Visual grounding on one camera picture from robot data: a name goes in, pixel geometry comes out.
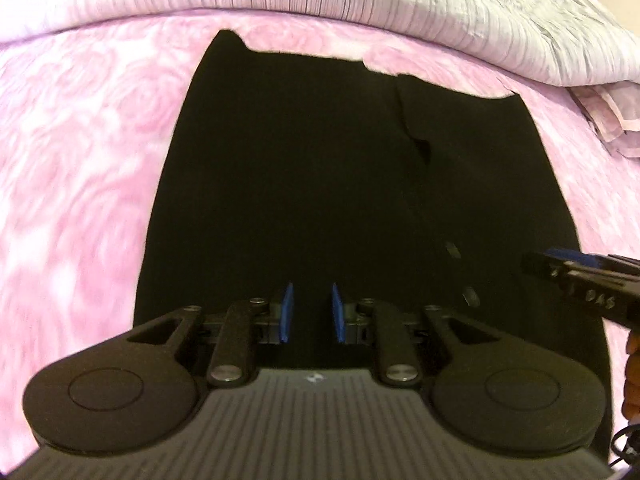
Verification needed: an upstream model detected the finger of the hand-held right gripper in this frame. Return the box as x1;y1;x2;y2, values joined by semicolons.
521;252;576;283
545;249;640;275

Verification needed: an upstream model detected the black garment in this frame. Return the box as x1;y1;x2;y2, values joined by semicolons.
132;29;615;466

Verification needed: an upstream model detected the purple pillow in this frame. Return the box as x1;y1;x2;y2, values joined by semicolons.
567;80;640;158

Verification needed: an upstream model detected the person's right hand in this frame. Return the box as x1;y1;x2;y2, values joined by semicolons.
622;331;640;416

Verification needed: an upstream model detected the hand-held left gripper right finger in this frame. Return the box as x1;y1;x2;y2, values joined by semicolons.
331;282;498;387

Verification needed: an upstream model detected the black cable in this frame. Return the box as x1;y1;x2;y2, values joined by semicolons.
611;422;640;468

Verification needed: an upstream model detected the pink floral blanket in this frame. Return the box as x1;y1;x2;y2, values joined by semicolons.
0;12;640;461

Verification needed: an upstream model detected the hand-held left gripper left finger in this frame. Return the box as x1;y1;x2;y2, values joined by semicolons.
127;282;295;387

